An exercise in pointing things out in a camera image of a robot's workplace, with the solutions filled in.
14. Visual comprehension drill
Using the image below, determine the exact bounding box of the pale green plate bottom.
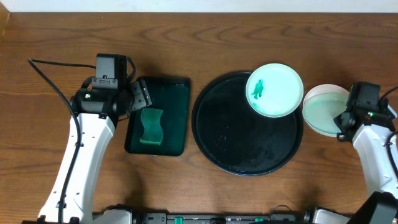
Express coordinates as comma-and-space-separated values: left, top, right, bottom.
303, 93, 348, 137

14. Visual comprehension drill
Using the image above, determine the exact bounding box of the pale green plate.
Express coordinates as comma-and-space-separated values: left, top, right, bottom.
303, 93, 348, 137
245, 63, 304, 118

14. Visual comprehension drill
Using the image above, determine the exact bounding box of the black rectangular tray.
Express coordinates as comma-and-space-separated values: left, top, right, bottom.
124, 77, 190, 156

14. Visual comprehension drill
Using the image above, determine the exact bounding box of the black round tray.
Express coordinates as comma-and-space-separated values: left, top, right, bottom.
192, 71, 303, 176

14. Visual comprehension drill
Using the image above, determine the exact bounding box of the green wavy sponge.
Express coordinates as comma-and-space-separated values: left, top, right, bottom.
139, 108, 164, 145

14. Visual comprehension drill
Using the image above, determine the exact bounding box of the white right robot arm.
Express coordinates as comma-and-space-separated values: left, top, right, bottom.
307, 82, 397, 223

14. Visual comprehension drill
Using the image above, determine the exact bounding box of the pale green plate top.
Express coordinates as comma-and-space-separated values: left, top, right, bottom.
245, 63, 304, 118

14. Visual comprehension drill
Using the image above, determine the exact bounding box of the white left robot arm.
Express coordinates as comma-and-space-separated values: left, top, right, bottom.
28, 54, 151, 223

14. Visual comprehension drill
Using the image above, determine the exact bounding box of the white plate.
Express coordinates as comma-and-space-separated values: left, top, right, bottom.
303, 84, 349, 105

